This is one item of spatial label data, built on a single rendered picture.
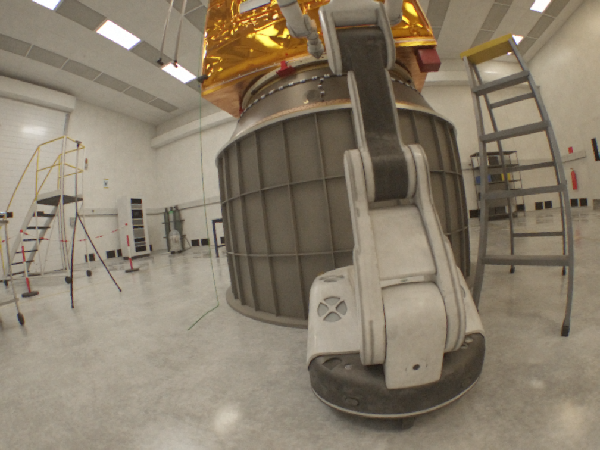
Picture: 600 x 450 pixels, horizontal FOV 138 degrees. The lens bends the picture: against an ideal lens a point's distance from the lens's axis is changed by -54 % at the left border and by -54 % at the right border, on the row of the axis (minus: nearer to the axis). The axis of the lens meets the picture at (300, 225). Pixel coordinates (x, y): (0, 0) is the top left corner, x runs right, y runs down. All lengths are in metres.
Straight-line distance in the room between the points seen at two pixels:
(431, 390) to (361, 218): 0.46
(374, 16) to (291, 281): 1.29
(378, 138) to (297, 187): 0.72
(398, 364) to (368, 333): 0.11
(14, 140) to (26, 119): 0.70
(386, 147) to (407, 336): 0.47
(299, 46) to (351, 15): 1.23
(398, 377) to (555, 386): 0.58
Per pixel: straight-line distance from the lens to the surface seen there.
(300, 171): 1.34
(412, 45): 2.03
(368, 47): 0.79
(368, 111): 0.72
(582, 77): 8.95
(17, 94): 8.44
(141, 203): 8.78
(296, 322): 1.40
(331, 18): 0.83
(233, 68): 2.20
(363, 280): 0.55
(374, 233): 0.62
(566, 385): 0.99
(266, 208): 1.44
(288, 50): 2.05
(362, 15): 0.86
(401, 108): 1.48
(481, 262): 1.30
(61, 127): 8.75
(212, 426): 0.85
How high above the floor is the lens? 0.58
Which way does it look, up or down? 1 degrees down
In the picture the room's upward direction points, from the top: 7 degrees counter-clockwise
